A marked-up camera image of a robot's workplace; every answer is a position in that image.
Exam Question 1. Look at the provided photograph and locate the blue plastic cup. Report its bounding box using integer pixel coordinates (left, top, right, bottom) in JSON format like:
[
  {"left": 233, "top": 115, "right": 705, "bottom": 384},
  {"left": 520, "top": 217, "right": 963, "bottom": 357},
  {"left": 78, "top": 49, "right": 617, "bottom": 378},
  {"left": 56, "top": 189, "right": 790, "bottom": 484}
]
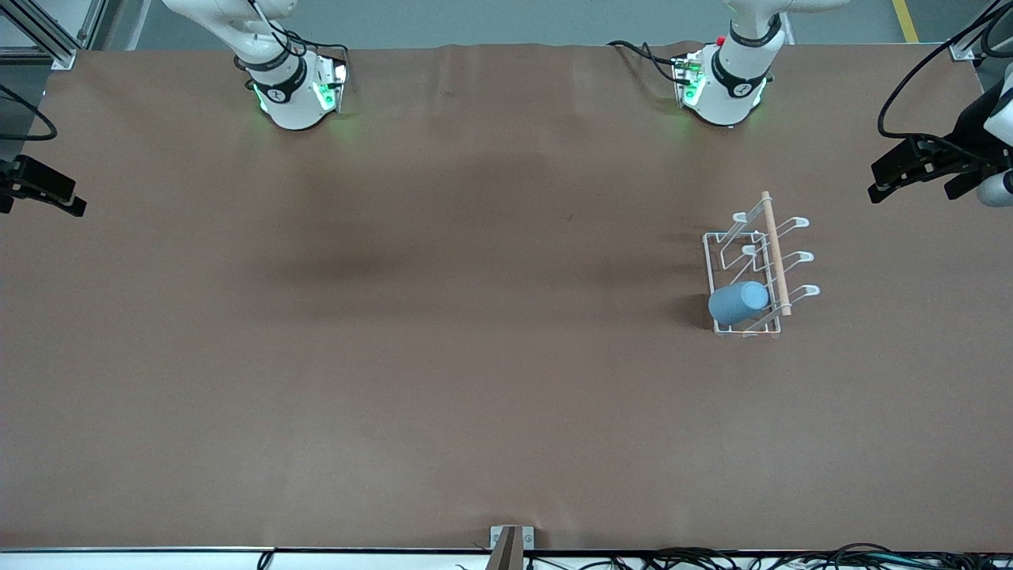
[{"left": 708, "top": 280, "right": 771, "bottom": 326}]

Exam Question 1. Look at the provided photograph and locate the metal arm base connector panel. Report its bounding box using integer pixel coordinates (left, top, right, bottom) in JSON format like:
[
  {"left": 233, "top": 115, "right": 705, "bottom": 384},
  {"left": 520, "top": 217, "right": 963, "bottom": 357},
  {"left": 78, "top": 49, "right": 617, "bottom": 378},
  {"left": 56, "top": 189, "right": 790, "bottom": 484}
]
[
  {"left": 315, "top": 57, "right": 350, "bottom": 113},
  {"left": 673, "top": 51, "right": 707, "bottom": 108}
]

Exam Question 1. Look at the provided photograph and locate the brown table cover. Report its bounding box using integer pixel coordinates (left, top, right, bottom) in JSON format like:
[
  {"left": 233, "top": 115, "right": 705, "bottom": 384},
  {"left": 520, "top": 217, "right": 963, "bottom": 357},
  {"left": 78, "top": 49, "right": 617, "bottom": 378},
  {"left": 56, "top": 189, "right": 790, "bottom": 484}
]
[{"left": 0, "top": 41, "right": 1013, "bottom": 553}]

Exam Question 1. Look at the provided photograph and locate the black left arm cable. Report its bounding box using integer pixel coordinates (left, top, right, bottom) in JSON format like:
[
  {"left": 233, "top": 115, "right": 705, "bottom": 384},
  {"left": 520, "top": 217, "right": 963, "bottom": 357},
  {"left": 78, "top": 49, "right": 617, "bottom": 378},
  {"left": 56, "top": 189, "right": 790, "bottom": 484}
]
[{"left": 878, "top": 0, "right": 1013, "bottom": 162}]

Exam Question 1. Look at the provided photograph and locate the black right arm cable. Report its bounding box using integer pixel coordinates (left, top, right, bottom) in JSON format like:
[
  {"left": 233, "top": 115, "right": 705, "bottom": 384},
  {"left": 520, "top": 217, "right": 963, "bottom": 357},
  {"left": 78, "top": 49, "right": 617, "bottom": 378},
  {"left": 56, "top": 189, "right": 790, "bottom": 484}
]
[{"left": 0, "top": 83, "right": 59, "bottom": 142}]

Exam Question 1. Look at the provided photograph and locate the aluminium frame profile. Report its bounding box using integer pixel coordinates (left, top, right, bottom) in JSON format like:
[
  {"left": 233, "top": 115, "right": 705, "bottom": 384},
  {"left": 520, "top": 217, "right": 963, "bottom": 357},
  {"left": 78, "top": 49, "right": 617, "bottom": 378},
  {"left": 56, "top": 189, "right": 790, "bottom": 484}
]
[
  {"left": 0, "top": 0, "right": 109, "bottom": 70},
  {"left": 948, "top": 0, "right": 1013, "bottom": 63}
]

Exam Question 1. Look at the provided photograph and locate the white wire cup holder rack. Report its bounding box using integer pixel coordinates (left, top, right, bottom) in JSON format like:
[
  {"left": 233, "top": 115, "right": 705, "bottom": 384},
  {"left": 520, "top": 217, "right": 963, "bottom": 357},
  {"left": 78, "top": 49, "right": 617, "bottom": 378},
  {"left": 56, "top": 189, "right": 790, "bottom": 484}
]
[{"left": 703, "top": 191, "right": 821, "bottom": 339}]

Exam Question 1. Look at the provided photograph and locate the black arm base cable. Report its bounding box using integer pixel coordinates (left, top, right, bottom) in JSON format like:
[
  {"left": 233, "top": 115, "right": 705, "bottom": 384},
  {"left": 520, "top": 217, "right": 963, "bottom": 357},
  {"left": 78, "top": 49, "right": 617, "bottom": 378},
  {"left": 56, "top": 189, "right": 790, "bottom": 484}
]
[{"left": 607, "top": 39, "right": 685, "bottom": 85}]

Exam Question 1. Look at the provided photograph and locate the black cable bundle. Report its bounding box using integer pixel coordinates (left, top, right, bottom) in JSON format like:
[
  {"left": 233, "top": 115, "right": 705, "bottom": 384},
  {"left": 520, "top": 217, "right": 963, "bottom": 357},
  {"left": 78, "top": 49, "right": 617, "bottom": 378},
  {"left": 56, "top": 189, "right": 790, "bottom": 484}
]
[{"left": 522, "top": 542, "right": 1013, "bottom": 570}]

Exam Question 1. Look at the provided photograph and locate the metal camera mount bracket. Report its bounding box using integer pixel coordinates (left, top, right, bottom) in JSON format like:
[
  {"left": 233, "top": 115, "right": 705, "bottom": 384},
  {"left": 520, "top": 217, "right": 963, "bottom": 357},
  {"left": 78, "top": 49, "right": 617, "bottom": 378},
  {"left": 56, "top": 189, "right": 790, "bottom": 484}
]
[{"left": 484, "top": 526, "right": 536, "bottom": 570}]

